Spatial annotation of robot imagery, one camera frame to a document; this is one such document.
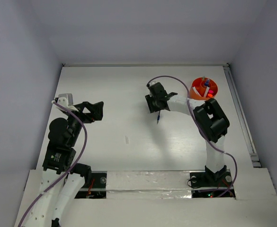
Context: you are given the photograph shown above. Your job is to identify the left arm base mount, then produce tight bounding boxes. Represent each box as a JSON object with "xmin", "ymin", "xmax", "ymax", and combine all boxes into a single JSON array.
[{"xmin": 75, "ymin": 172, "xmax": 107, "ymax": 199}]

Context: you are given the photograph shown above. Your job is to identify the black capped white marker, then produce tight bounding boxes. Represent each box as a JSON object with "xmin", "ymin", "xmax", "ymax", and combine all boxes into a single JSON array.
[{"xmin": 203, "ymin": 87, "xmax": 210, "ymax": 97}]

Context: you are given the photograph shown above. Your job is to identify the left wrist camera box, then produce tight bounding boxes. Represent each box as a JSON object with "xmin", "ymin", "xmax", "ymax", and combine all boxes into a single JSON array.
[{"xmin": 51, "ymin": 93, "xmax": 76, "ymax": 111}]

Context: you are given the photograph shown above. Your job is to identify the orange round compartment container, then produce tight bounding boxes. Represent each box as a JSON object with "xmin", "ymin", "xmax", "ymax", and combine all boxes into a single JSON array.
[{"xmin": 189, "ymin": 77, "xmax": 218, "ymax": 101}]

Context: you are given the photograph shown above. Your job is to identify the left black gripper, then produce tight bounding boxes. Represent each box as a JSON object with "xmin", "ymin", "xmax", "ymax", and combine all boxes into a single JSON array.
[{"xmin": 64, "ymin": 100, "xmax": 103, "ymax": 145}]

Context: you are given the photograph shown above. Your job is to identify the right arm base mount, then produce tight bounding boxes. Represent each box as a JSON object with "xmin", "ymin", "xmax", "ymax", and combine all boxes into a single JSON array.
[{"xmin": 187, "ymin": 170, "xmax": 235, "ymax": 198}]

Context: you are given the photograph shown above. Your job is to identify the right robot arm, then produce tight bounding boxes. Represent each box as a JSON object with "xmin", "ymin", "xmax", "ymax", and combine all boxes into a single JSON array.
[{"xmin": 145, "ymin": 82, "xmax": 230, "ymax": 185}]

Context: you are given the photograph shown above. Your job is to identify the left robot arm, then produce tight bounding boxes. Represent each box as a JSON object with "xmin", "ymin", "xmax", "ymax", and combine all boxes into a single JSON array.
[{"xmin": 18, "ymin": 97, "xmax": 104, "ymax": 227}]

